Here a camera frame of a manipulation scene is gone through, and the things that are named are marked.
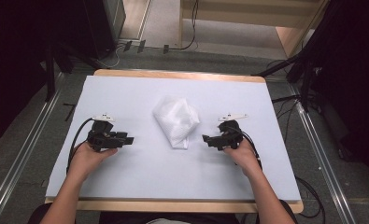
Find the person's dark clothing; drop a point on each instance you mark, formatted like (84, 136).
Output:
(173, 218)

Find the small black floor block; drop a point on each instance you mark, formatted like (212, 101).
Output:
(127, 45)
(141, 46)
(166, 48)

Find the white mesh laundry bag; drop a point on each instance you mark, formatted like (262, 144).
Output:
(176, 119)

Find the person's left hand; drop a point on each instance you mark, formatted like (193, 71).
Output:
(87, 160)

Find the wooden table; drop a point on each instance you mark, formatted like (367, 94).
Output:
(179, 206)

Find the black cabinet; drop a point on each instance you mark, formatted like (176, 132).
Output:
(101, 28)

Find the metal floor rail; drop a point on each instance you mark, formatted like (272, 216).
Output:
(323, 155)
(23, 143)

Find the black metal stand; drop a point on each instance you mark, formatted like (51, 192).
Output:
(50, 77)

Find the dark curtain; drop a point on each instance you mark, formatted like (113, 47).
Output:
(11, 62)

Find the light wooden shelf unit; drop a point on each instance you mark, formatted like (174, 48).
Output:
(244, 12)

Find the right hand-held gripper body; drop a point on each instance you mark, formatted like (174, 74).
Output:
(230, 135)

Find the white table mat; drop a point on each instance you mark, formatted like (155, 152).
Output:
(160, 174)

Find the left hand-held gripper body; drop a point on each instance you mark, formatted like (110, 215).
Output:
(102, 138)

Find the black tripod stand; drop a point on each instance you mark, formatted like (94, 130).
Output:
(305, 87)

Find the person's right hand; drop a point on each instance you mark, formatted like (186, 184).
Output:
(243, 157)

